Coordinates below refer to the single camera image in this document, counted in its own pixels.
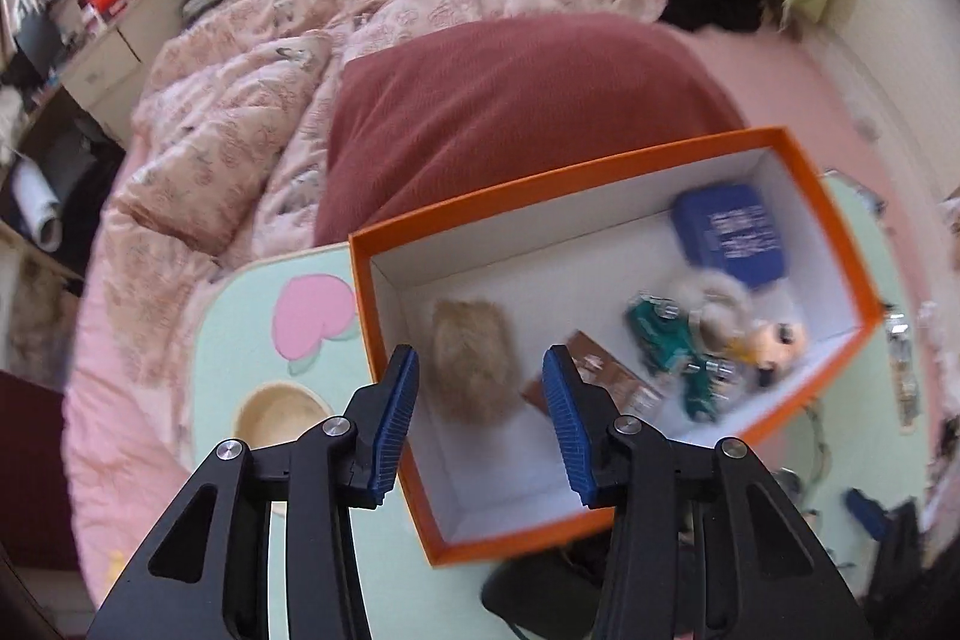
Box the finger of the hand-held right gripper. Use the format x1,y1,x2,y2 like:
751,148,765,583
846,487,927,581

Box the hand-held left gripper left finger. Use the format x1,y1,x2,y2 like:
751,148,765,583
86,344,421,640

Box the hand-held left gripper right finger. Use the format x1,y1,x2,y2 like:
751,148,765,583
541,344,875,640

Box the brown snack packet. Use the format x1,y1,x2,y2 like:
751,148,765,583
521,330,665,431

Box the tan fluffy pompom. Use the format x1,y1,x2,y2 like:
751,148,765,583
427,299,522,425

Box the green foil packets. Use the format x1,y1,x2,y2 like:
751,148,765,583
626,291,740,423

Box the orange cardboard box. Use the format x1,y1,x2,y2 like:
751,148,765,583
349,126,886,567

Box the yellow doll keychain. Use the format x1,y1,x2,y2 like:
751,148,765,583
739,317,809,390

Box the white fluffy pompom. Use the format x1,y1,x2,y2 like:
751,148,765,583
664,271,758,356

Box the blue zip case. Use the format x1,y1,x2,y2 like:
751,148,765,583
670,182,788,290

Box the green cartoon desktop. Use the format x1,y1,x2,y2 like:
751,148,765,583
180,167,946,640

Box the silver snack packet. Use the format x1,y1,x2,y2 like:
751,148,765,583
885,306,920,432

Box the dark red pillow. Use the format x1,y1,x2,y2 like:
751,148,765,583
313,14,751,247

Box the pink printed quilt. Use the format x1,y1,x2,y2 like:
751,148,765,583
101,0,672,259

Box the dark red door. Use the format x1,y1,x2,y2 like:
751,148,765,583
0,370,76,573

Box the pink bed sheet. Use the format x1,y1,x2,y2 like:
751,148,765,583
64,29,953,603

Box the white paper roll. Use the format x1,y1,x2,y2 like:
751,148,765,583
11,160,62,251

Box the white drawer cabinet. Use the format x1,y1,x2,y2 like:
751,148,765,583
60,0,188,146

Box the black monitor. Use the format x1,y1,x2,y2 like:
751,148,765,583
15,6,62,73

